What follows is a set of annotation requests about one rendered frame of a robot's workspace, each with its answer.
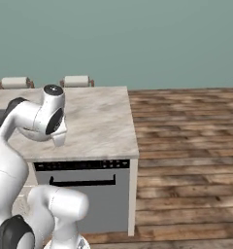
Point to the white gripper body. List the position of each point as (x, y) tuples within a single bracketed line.
[(59, 137)]

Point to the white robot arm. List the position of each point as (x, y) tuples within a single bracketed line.
[(8, 175)]

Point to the white island counter cabinet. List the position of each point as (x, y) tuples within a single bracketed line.
[(132, 197)]

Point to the white cushioned wooden stool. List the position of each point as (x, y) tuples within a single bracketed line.
[(14, 82), (76, 81)]

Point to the grey dishwasher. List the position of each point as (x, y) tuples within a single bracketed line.
[(99, 204)]

